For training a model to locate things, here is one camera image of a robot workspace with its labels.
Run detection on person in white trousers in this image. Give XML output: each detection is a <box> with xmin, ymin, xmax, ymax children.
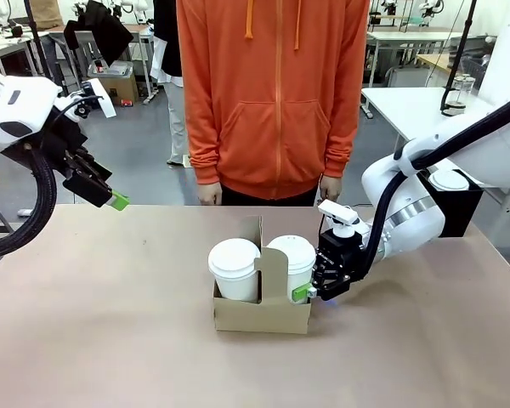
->
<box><xmin>150</xmin><ymin>0</ymin><xmax>193</xmax><ymax>167</ymax></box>

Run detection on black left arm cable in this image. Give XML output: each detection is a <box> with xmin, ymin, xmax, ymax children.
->
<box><xmin>0</xmin><ymin>146</ymin><xmax>60</xmax><ymax>259</ymax></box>

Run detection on person in orange hoodie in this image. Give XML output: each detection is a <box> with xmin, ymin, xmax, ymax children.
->
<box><xmin>176</xmin><ymin>0</ymin><xmax>371</xmax><ymax>201</ymax></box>

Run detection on person's left forearm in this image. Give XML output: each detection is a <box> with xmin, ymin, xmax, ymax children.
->
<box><xmin>321</xmin><ymin>101</ymin><xmax>363</xmax><ymax>179</ymax></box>

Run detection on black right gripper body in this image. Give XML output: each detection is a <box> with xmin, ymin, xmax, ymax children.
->
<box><xmin>316</xmin><ymin>227</ymin><xmax>369</xmax><ymax>281</ymax></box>

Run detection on brown cardboard box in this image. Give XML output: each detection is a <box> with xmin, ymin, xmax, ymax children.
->
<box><xmin>87</xmin><ymin>59</ymin><xmax>139</xmax><ymax>106</ymax></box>

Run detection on white background table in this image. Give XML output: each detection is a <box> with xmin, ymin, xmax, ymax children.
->
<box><xmin>366</xmin><ymin>28</ymin><xmax>464</xmax><ymax>82</ymax></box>

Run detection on brown cardboard cup carrier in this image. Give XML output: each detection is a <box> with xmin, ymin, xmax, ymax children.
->
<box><xmin>212</xmin><ymin>215</ymin><xmax>313</xmax><ymax>335</ymax></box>

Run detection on black tripod pole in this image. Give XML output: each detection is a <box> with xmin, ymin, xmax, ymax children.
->
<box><xmin>23</xmin><ymin>0</ymin><xmax>54</xmax><ymax>80</ymax></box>

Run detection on person's right hand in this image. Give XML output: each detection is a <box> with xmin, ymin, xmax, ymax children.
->
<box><xmin>197</xmin><ymin>183</ymin><xmax>224</xmax><ymax>206</ymax></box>

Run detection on grey plastic crate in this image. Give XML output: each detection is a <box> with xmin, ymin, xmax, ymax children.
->
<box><xmin>462</xmin><ymin>57</ymin><xmax>494</xmax><ymax>82</ymax></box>

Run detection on black hanging cloth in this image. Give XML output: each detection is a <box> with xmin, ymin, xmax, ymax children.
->
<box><xmin>63</xmin><ymin>0</ymin><xmax>135</xmax><ymax>68</ymax></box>

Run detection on black stand pole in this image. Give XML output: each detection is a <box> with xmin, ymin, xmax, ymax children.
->
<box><xmin>440</xmin><ymin>0</ymin><xmax>479</xmax><ymax>116</ymax></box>

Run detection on glass french press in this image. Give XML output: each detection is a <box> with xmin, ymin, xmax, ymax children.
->
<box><xmin>452</xmin><ymin>74</ymin><xmax>477</xmax><ymax>107</ymax></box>

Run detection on large white table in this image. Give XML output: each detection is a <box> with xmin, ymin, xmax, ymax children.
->
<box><xmin>360</xmin><ymin>87</ymin><xmax>498</xmax><ymax>148</ymax></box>

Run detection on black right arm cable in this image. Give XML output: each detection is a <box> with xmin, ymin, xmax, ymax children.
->
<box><xmin>359</xmin><ymin>88</ymin><xmax>510</xmax><ymax>282</ymax></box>

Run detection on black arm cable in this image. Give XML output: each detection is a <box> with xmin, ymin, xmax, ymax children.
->
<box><xmin>359</xmin><ymin>88</ymin><xmax>510</xmax><ymax>282</ymax></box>
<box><xmin>0</xmin><ymin>146</ymin><xmax>60</xmax><ymax>259</ymax></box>

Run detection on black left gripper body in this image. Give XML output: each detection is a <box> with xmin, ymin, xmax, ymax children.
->
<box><xmin>40</xmin><ymin>121</ymin><xmax>97</xmax><ymax>179</ymax></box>

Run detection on white background desk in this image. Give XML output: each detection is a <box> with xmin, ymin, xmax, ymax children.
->
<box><xmin>0</xmin><ymin>31</ymin><xmax>51</xmax><ymax>77</ymax></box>

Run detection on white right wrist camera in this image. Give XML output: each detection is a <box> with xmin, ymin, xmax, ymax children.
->
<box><xmin>317</xmin><ymin>201</ymin><xmax>361</xmax><ymax>239</ymax></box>

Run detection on white plastic cup lid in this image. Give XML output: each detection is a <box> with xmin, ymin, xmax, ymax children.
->
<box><xmin>207</xmin><ymin>238</ymin><xmax>261</xmax><ymax>281</ymax></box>
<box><xmin>432</xmin><ymin>170</ymin><xmax>470</xmax><ymax>191</ymax></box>
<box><xmin>268</xmin><ymin>235</ymin><xmax>317</xmax><ymax>272</ymax></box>

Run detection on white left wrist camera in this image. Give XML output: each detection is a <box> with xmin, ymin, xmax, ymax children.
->
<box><xmin>80</xmin><ymin>77</ymin><xmax>116</xmax><ymax>120</ymax></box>

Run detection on black lid box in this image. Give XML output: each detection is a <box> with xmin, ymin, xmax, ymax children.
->
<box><xmin>427</xmin><ymin>168</ymin><xmax>485</xmax><ymax>239</ymax></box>

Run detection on person's right forearm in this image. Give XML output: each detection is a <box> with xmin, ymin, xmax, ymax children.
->
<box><xmin>181</xmin><ymin>101</ymin><xmax>223</xmax><ymax>186</ymax></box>

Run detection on person's left hand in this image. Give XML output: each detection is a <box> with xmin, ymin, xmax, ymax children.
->
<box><xmin>318</xmin><ymin>176</ymin><xmax>341</xmax><ymax>201</ymax></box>

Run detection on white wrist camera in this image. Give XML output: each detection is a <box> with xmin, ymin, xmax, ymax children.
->
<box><xmin>317</xmin><ymin>201</ymin><xmax>361</xmax><ymax>239</ymax></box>
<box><xmin>80</xmin><ymin>77</ymin><xmax>116</xmax><ymax>120</ymax></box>

